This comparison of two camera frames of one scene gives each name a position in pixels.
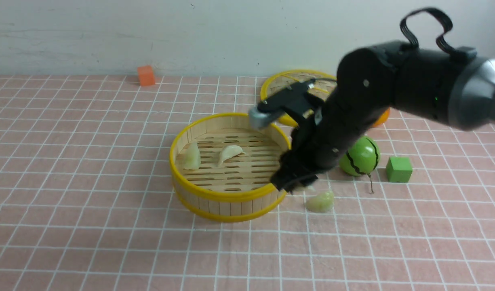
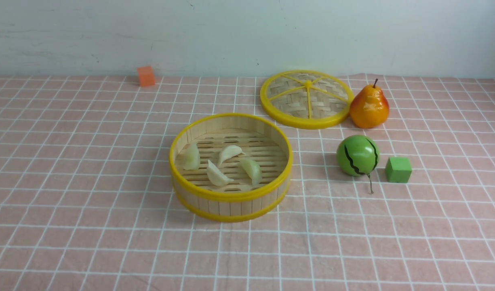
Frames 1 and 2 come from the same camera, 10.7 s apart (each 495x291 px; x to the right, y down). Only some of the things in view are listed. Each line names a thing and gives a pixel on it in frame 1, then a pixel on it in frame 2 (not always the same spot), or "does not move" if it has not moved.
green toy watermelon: [363, 158] does not move
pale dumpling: [228, 151] does not move
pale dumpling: [192, 159] does not move
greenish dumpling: [321, 203] to [253, 170]
